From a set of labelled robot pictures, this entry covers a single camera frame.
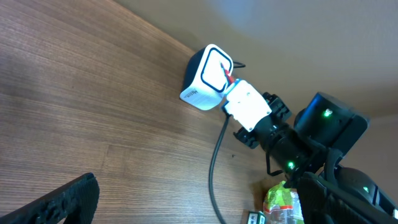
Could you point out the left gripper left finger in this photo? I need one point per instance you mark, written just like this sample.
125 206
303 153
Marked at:
74 202

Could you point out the white barcode scanner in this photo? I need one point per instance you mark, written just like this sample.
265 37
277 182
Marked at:
204 83

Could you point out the green haribo candy bag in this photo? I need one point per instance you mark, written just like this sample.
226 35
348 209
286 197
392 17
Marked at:
282 205

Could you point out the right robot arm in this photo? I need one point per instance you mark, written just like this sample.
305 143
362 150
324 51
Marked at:
309 154

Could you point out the red snack bar wrapper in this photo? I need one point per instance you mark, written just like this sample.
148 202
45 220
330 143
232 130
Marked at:
229 77

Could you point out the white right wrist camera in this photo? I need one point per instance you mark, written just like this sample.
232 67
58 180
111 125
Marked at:
245 104

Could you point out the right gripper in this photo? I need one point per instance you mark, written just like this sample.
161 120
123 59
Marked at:
267 127

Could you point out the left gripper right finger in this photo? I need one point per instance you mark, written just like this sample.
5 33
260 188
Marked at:
323 202

